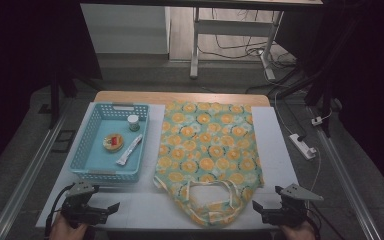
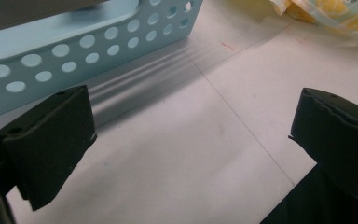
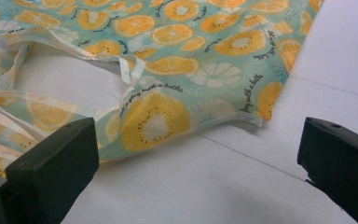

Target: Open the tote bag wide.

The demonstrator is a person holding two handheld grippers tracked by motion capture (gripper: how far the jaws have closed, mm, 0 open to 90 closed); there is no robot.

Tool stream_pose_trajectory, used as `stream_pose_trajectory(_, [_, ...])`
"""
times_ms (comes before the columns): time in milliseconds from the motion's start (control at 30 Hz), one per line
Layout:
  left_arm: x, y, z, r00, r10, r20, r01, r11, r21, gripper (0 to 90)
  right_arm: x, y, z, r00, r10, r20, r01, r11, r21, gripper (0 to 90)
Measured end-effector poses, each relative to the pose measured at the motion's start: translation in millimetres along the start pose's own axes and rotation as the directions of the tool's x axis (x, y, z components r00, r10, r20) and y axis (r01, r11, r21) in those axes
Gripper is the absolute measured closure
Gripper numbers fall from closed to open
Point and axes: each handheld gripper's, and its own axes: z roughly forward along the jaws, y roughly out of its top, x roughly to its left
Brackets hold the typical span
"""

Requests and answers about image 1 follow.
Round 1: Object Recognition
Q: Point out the white tube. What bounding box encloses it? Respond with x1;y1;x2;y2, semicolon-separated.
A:
115;133;144;167

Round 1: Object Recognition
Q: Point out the black metal stand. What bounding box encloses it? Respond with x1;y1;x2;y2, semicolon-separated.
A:
48;66;78;129
304;66;338;138

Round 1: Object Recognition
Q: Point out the hand-held gripper cable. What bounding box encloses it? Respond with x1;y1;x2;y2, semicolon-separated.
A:
44;184;76;238
306;199;348;240

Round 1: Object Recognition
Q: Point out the white power strip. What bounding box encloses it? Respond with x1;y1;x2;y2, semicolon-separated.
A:
288;133;318;161

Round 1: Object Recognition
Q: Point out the white panel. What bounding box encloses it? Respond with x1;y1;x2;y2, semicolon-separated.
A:
79;3;171;55

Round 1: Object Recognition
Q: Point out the person's left hand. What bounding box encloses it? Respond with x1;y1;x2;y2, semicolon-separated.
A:
48;213;89;240

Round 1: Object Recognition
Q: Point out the tangle of black floor cables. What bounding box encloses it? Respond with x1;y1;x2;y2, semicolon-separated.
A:
198;8;298;68

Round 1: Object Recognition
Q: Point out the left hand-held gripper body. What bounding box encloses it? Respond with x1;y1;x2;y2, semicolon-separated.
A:
61;180;110;230

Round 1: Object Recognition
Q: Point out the white table mat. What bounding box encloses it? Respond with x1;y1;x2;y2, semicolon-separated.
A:
35;103;314;231

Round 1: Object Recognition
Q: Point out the right hand-held gripper cable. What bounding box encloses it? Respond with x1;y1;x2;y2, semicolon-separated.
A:
306;199;348;240

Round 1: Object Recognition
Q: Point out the white-legged desk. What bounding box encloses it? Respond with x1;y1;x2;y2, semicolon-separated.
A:
79;0;324;81

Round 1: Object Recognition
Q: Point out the orange print cloth bag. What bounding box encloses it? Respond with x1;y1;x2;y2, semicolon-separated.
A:
153;100;265;228

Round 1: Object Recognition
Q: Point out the person's right hand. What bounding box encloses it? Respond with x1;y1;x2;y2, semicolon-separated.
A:
279;220;318;240

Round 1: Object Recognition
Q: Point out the small white-lidded jar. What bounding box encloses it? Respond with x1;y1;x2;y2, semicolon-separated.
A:
127;114;141;132

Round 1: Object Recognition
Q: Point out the blue plastic basket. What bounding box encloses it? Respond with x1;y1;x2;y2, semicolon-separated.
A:
68;101;150;184

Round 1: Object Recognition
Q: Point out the thin white cable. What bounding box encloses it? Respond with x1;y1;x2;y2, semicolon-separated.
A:
308;146;323;211

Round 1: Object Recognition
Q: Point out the left hand-held gripper cable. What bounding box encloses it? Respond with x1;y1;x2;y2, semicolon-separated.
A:
44;184;76;238

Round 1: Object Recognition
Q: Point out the aluminium rail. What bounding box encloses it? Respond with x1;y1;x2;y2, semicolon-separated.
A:
308;106;384;240
0;99;71;240

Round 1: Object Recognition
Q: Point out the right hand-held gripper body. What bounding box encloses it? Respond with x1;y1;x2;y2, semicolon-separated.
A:
261;183;324;228

